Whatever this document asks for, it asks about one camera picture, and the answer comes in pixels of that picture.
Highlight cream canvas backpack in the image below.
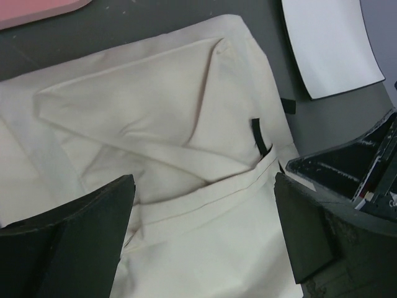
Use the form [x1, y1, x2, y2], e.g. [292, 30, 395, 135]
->
[1, 15, 303, 297]

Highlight pink three-tier shelf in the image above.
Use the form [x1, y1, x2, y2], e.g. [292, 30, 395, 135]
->
[1, 0, 92, 30]

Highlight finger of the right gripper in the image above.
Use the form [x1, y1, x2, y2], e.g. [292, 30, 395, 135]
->
[287, 109, 396, 203]

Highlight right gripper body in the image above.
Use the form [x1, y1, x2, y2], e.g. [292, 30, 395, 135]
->
[354, 124, 396, 222]

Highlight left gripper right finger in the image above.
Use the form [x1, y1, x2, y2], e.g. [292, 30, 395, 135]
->
[274, 173, 396, 297]

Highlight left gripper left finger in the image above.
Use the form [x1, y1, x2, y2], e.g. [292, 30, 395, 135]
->
[1, 175, 135, 297]

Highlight white square board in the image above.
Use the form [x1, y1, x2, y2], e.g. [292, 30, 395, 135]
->
[281, 0, 385, 99]

